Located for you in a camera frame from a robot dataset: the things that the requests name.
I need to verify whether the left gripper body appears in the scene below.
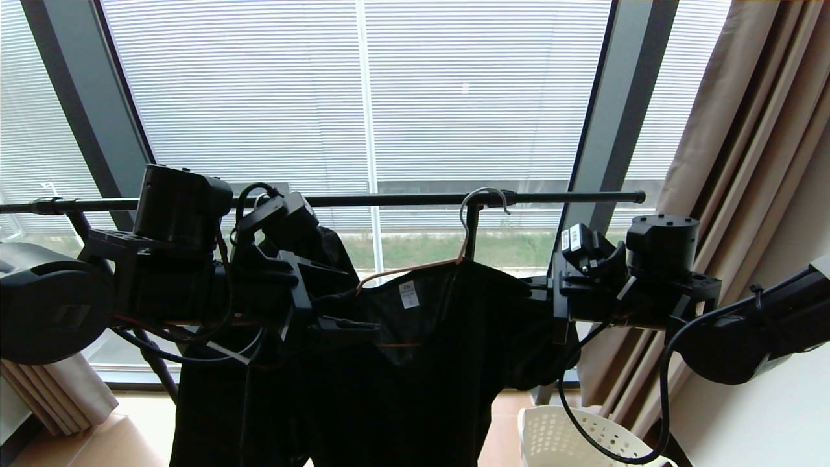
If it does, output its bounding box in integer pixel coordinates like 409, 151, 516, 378
224, 248, 316, 343

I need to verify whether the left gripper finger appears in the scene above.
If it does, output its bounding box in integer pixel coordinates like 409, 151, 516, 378
285, 252, 359, 287
310, 315, 381, 339

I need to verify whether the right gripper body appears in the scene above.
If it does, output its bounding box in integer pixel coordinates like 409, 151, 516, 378
547, 271, 636, 346

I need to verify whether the black garment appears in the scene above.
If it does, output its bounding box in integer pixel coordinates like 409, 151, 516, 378
240, 258, 586, 467
169, 226, 361, 467

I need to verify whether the pink clothes hanger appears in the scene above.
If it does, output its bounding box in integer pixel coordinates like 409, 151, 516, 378
355, 187, 512, 348

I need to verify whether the black clothes rack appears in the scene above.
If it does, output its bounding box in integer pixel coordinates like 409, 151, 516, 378
0, 190, 646, 403

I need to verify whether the white laundry basket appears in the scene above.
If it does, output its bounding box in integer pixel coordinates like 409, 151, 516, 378
517, 405, 678, 467

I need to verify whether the window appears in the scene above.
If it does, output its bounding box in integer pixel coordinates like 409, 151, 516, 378
0, 0, 733, 390

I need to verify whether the brown curtain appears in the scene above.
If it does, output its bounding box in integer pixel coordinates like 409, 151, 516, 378
577, 0, 830, 442
0, 353, 120, 437

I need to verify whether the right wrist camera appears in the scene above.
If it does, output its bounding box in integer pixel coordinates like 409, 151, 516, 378
559, 222, 628, 278

